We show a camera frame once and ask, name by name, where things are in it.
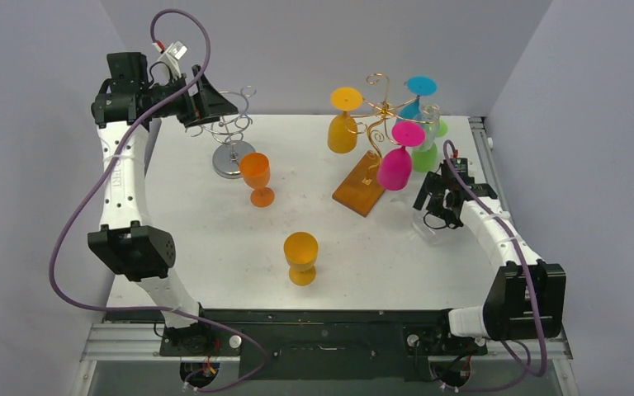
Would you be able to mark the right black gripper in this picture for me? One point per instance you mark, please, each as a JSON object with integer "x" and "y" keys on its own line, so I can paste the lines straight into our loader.
{"x": 432, "y": 191}

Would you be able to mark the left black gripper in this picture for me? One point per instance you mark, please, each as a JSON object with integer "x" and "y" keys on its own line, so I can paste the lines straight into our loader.
{"x": 204, "y": 106}

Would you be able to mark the green wine glass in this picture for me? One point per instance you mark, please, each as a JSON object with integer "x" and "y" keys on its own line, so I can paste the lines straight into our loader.
{"x": 426, "y": 161}

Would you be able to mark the pink wine glass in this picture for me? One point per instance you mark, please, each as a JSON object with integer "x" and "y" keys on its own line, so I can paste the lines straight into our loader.
{"x": 396, "y": 167}

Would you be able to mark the silver wire glass rack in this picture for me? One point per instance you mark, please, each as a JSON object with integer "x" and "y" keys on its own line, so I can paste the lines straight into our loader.
{"x": 228, "y": 132}

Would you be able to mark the gold wire glass rack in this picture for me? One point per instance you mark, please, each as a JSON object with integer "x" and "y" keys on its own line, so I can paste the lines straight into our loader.
{"x": 359, "y": 191}

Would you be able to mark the dark orange wine glass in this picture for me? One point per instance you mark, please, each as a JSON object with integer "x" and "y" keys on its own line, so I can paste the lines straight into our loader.
{"x": 255, "y": 171}

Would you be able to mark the blue wine glass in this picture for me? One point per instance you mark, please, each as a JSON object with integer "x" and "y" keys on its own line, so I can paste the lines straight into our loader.
{"x": 420, "y": 86}

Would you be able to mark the yellow wine glass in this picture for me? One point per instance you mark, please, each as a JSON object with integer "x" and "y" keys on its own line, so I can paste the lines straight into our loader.
{"x": 301, "y": 250}
{"x": 342, "y": 134}

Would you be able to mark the yellow wine glass front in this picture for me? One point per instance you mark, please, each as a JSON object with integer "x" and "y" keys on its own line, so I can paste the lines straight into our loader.
{"x": 301, "y": 250}

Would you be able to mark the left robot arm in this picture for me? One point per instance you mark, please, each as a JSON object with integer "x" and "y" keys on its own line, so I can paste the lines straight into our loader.
{"x": 126, "y": 240}

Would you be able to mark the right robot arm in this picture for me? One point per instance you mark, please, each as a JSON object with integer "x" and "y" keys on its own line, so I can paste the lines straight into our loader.
{"x": 526, "y": 299}

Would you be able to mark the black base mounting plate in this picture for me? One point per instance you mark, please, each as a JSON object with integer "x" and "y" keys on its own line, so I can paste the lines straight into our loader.
{"x": 312, "y": 344}

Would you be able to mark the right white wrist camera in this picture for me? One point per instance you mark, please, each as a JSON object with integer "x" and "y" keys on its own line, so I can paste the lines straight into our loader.
{"x": 460, "y": 166}

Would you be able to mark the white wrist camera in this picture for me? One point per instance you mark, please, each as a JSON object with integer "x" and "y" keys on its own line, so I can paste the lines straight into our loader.
{"x": 170, "y": 56}
{"x": 460, "y": 166}

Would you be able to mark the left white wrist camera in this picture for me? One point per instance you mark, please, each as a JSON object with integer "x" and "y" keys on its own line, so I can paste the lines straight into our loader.
{"x": 170, "y": 56}

